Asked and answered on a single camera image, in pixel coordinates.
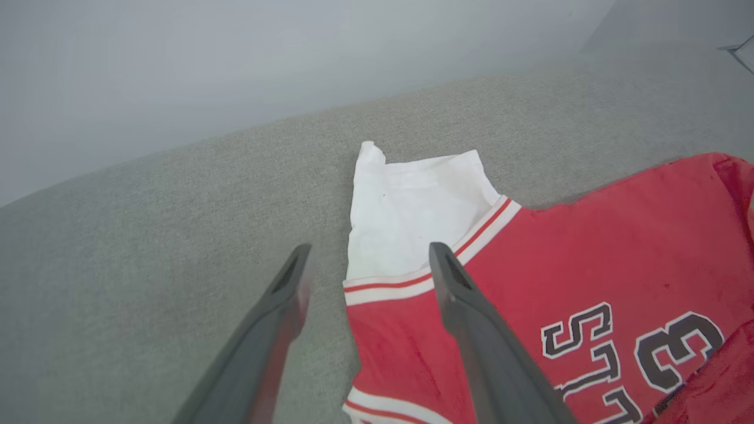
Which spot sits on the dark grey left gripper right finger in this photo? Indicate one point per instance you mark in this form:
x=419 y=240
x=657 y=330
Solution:
x=495 y=365

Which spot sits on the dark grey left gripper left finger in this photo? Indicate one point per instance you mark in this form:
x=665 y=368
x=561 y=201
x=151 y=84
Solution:
x=253 y=353

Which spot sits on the red white basketball jersey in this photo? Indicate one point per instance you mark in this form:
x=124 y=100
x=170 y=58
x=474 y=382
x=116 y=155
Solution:
x=589 y=253

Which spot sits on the grey fabric sofa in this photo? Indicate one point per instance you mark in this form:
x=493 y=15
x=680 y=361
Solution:
x=177 y=235

